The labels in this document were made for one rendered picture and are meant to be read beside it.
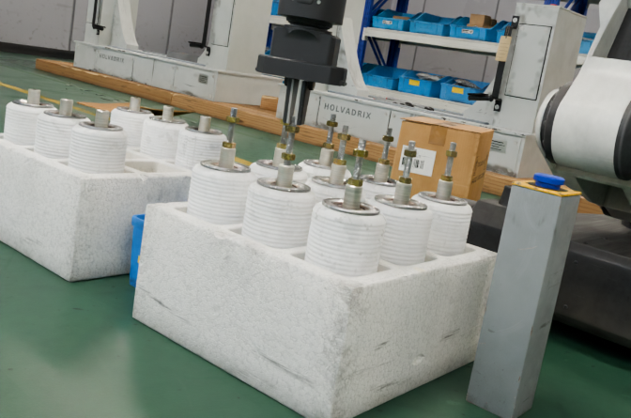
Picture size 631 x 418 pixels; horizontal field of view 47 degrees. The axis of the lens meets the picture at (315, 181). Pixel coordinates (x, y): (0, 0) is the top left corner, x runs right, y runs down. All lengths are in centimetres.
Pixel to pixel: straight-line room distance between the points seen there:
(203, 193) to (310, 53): 26
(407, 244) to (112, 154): 55
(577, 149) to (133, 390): 76
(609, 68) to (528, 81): 191
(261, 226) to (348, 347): 21
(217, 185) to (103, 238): 31
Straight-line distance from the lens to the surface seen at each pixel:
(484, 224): 141
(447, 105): 634
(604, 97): 124
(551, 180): 99
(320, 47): 95
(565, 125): 123
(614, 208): 152
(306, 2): 94
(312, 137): 365
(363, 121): 354
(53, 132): 138
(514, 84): 320
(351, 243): 89
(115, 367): 100
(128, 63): 504
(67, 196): 127
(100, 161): 128
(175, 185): 135
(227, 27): 437
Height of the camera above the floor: 43
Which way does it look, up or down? 10 degrees down
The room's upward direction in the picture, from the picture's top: 10 degrees clockwise
